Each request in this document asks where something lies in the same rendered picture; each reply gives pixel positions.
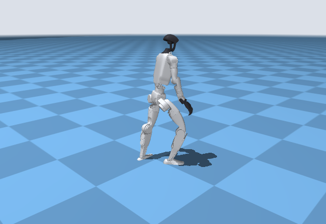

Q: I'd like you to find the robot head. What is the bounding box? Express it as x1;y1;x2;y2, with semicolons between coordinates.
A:
162;34;179;53

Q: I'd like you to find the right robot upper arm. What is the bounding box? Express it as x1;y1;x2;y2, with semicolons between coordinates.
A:
167;55;178;85

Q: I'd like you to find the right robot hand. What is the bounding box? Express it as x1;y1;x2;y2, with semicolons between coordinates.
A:
179;98;193;115

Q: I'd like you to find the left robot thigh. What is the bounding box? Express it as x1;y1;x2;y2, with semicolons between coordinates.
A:
142;94;159;133

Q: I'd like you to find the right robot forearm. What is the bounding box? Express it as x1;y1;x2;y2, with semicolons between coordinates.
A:
174;77;185;102

